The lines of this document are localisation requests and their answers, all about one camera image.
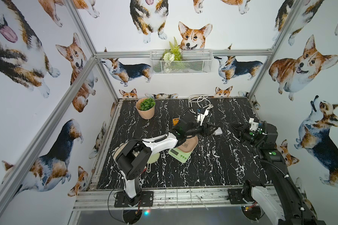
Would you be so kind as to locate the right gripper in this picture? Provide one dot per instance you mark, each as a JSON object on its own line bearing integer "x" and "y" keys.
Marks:
{"x": 240, "y": 126}

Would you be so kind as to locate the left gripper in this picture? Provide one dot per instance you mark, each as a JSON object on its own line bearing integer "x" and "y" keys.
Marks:
{"x": 202, "y": 130}

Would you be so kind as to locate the white charger adapter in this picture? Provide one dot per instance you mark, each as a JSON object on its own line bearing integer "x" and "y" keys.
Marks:
{"x": 218, "y": 132}

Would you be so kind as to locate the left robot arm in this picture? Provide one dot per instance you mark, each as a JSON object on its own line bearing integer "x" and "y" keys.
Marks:
{"x": 132, "y": 156}

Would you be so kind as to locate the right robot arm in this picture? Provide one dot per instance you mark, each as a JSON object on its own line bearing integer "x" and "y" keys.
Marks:
{"x": 291, "y": 208}

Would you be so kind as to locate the green electronic kitchen scale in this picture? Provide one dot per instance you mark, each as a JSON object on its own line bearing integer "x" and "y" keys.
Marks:
{"x": 179, "y": 155}

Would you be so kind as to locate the pink square plate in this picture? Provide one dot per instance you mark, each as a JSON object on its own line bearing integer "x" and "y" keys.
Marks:
{"x": 189, "y": 145}

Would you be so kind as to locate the green hand brush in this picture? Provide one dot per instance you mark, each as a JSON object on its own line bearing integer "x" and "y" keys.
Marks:
{"x": 153, "y": 158}

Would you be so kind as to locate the terracotta pot with plant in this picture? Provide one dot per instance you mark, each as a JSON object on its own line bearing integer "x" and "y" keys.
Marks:
{"x": 146, "y": 108}

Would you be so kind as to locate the artificial fern with flower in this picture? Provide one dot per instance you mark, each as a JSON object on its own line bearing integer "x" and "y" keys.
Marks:
{"x": 172, "y": 58}

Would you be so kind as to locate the beige work glove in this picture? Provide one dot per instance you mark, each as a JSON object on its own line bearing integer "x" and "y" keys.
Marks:
{"x": 118, "y": 150}

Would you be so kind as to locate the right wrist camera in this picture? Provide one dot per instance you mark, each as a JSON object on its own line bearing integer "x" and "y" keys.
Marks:
{"x": 255, "y": 125}

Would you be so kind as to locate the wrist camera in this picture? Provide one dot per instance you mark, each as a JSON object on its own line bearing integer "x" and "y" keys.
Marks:
{"x": 255, "y": 125}
{"x": 201, "y": 114}

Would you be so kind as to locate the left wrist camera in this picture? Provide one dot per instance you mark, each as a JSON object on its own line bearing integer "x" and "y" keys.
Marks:
{"x": 201, "y": 114}

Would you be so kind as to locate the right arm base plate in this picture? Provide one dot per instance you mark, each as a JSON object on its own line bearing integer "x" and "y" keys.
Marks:
{"x": 242, "y": 196}

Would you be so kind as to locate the white wire wall basket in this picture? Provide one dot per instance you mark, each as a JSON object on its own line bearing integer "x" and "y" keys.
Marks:
{"x": 194, "y": 61}

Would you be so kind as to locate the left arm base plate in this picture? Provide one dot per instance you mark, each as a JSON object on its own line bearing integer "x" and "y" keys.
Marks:
{"x": 143, "y": 199}

